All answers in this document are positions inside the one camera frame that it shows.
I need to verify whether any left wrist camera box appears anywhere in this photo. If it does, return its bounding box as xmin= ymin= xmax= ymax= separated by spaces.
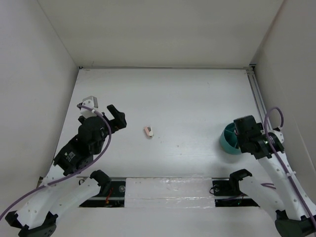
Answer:
xmin=79 ymin=96 xmax=98 ymax=119

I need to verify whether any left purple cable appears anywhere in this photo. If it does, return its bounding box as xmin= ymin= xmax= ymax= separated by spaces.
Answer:
xmin=0 ymin=103 xmax=112 ymax=223

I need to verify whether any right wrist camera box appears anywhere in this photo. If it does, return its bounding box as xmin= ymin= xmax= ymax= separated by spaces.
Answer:
xmin=271 ymin=127 xmax=284 ymax=144

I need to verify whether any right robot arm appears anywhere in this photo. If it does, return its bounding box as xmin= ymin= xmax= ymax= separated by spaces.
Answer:
xmin=124 ymin=116 xmax=316 ymax=237

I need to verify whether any pink eraser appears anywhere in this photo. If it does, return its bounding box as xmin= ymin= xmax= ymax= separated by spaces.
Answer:
xmin=144 ymin=126 xmax=154 ymax=138

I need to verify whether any aluminium side rail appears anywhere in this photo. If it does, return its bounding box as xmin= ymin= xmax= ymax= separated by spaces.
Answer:
xmin=246 ymin=64 xmax=287 ymax=173

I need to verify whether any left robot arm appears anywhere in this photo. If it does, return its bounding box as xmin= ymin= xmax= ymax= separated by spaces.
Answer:
xmin=0 ymin=102 xmax=127 ymax=237

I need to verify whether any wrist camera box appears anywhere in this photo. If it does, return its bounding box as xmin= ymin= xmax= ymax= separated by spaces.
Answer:
xmin=271 ymin=127 xmax=284 ymax=144
xmin=79 ymin=96 xmax=98 ymax=119

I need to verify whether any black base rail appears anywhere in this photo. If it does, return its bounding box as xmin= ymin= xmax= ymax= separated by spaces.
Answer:
xmin=80 ymin=177 xmax=257 ymax=209

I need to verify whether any teal round container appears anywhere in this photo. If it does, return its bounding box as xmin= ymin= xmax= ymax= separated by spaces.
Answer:
xmin=219 ymin=123 xmax=241 ymax=155

